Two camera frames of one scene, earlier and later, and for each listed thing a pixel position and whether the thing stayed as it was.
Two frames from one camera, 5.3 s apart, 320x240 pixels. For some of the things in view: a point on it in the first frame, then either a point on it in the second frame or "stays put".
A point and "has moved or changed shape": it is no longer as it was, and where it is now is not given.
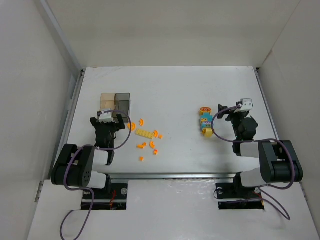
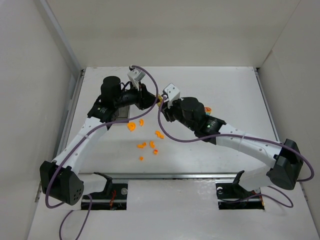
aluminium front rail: (173, 176) stays put
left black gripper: (106, 124) -> (144, 97)
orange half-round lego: (133, 126) stays put
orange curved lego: (141, 146) stays put
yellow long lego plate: (145, 133) -> (160, 98)
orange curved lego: (155, 133) has moved or changed shape
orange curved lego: (151, 144) stays put
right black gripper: (231, 115) -> (169, 112)
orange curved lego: (141, 122) stays put
